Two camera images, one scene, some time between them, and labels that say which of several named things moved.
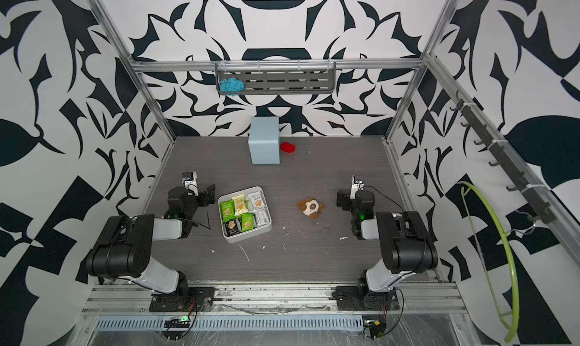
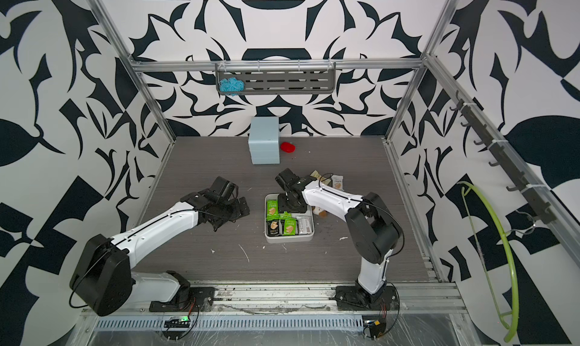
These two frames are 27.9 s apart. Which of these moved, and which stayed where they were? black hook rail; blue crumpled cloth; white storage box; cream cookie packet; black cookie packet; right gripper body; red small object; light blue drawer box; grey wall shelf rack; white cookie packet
Moved: white cookie packet; black cookie packet; cream cookie packet; right gripper body; white storage box
Stayed: black hook rail; blue crumpled cloth; grey wall shelf rack; red small object; light blue drawer box
